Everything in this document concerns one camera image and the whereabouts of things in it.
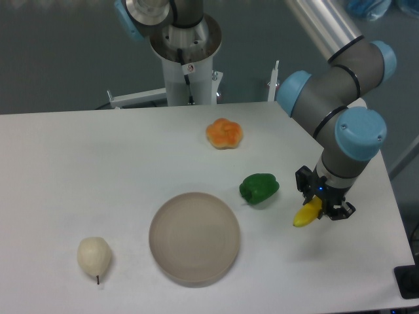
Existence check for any black box at table edge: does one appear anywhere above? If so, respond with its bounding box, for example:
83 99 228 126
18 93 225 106
393 265 418 300

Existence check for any green bell pepper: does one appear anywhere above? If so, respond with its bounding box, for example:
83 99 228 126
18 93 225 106
239 173 280 205

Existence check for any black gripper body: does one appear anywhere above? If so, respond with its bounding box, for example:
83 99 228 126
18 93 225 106
309 172 346 206

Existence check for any beige round plate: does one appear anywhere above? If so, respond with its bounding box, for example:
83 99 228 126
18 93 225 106
149 192 241 287

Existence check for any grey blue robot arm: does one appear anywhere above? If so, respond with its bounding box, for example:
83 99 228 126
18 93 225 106
114 1 397 220

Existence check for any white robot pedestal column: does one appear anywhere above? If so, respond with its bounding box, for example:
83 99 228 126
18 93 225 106
161 57 224 107

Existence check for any white metal frame bracket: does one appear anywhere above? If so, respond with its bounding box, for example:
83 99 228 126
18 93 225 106
107 88 166 108

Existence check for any yellow banana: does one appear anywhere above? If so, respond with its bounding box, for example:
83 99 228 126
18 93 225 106
293 197 322 228

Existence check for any pale white pear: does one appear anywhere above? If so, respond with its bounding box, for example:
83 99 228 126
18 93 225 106
77 237 112 285

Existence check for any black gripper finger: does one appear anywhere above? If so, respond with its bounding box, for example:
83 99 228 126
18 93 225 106
318 201 355 221
295 166 314 205

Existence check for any blue plastic bag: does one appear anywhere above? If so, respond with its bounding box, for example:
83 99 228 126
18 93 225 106
345 0 392 22

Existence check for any orange bread roll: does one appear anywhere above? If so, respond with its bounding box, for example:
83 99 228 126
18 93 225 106
206 118 244 149

